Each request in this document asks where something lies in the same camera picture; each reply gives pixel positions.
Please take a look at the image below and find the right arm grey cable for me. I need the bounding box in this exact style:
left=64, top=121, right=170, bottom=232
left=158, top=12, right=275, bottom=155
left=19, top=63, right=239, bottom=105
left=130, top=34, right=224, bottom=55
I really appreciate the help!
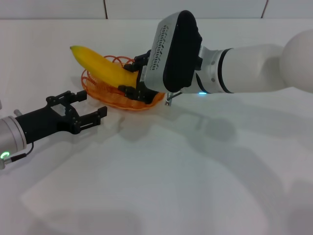
left=165, top=91, right=183, bottom=107

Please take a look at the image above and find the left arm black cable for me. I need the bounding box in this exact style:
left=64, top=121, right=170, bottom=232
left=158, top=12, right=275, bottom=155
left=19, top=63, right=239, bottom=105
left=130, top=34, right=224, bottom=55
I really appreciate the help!
left=4, top=143, right=35, bottom=165

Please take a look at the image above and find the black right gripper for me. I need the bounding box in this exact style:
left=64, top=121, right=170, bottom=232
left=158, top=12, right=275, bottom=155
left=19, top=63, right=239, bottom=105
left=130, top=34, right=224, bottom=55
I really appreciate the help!
left=117, top=49, right=160, bottom=105

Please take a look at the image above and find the silver vented right wrist box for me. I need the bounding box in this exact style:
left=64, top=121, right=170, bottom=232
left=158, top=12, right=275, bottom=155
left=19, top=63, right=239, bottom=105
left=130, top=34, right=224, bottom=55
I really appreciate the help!
left=143, top=10, right=203, bottom=94

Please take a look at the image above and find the yellow plastic banana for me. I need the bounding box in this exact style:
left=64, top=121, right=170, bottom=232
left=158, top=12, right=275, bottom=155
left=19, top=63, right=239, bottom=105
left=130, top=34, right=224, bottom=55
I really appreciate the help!
left=69, top=45, right=139, bottom=89

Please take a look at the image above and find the orange woven plastic basket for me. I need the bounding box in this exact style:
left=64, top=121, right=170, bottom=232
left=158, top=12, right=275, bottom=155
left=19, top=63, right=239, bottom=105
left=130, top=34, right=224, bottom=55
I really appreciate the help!
left=80, top=55, right=166, bottom=112

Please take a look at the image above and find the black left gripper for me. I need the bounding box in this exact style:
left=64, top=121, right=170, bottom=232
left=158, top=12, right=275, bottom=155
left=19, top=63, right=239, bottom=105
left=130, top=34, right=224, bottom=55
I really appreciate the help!
left=15, top=90, right=108, bottom=145

